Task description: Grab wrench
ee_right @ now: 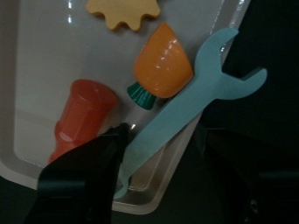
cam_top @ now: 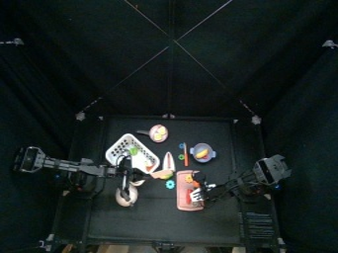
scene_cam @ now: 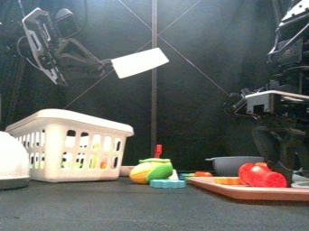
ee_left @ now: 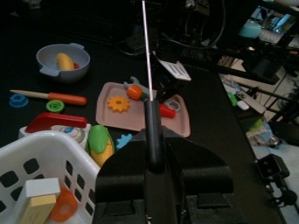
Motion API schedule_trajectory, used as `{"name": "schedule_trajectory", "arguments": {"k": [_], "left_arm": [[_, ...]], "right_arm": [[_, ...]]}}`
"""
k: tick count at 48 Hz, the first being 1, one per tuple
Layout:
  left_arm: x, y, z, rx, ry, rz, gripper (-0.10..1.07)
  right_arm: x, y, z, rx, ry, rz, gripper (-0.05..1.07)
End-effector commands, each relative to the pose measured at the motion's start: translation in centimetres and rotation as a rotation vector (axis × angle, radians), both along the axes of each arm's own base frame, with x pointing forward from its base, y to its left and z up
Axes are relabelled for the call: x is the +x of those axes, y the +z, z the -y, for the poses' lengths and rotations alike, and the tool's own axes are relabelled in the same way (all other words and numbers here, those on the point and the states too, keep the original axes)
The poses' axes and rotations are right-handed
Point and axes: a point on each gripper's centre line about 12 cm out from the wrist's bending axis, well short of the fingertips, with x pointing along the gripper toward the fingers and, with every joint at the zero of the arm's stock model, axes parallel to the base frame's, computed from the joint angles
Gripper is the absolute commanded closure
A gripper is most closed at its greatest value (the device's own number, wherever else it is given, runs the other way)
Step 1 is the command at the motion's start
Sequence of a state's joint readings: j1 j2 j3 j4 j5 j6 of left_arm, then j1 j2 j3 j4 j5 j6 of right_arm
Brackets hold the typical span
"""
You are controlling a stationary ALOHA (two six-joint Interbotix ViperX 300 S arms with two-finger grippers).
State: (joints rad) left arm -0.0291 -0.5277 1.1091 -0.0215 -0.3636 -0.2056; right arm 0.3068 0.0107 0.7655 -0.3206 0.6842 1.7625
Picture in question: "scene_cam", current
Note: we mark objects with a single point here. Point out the white card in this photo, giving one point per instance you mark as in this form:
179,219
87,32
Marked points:
138,63

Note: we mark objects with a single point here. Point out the light blue toy block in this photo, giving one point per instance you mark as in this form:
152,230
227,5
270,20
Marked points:
166,183

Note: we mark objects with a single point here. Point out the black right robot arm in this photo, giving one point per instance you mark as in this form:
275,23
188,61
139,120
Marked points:
291,48

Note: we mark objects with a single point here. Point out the light blue toy piece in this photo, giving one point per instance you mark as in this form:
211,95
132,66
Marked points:
301,182

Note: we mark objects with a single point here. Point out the red toy tomato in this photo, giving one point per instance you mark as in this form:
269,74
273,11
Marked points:
261,176

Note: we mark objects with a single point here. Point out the grey toy pot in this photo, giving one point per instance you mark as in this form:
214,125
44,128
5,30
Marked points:
228,165

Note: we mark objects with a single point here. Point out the orange toy slice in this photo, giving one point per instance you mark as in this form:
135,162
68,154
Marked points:
227,180

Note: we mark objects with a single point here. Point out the pink cutting board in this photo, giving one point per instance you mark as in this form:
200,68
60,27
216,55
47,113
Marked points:
249,192

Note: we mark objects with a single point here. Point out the white plastic basket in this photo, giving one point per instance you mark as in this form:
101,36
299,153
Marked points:
53,144

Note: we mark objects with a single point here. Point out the small white toy piece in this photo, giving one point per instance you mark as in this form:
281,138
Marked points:
174,175

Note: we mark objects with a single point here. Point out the green toy in basket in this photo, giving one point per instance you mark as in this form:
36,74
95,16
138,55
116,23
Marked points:
77,164

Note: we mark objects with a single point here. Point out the orange toy in basket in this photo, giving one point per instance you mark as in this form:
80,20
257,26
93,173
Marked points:
103,164

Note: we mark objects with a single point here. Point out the yellow toy corn green husk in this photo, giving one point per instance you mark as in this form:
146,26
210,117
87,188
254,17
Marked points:
148,173

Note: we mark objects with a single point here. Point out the cream toy block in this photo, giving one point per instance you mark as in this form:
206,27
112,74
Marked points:
127,170

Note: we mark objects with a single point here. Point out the white dome with grey base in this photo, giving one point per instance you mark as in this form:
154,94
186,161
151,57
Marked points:
12,162

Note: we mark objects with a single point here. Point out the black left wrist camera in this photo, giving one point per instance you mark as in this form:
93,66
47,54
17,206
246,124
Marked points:
65,22

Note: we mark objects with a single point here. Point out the grey vertical frame pole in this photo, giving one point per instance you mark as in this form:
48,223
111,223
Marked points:
154,114

